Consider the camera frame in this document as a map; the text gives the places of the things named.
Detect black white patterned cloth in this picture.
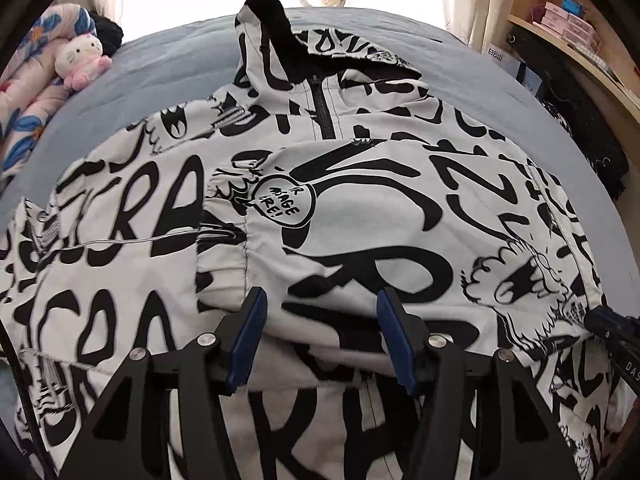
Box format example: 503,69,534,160
544,101,568,133

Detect black white printed hooded jacket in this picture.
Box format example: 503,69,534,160
0,0,636,480

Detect floral pink blue quilt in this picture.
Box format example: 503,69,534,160
0,2,108,181

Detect white printed cardboard box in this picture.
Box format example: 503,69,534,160
482,42,545,97

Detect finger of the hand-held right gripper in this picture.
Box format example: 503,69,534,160
584,306,640,347

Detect white papers pile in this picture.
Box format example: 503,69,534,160
575,42,640,97

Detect long black bag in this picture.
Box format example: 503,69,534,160
505,25,631,201

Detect pink white cat plush toy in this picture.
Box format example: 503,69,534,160
54,35,113,92

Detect blue bed blanket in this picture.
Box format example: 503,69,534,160
0,6,631,461

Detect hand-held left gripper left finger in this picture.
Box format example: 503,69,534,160
57,287,268,480

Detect pink drawer boxes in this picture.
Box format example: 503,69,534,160
542,2,598,46

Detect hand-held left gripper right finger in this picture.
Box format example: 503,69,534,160
376,287,596,480

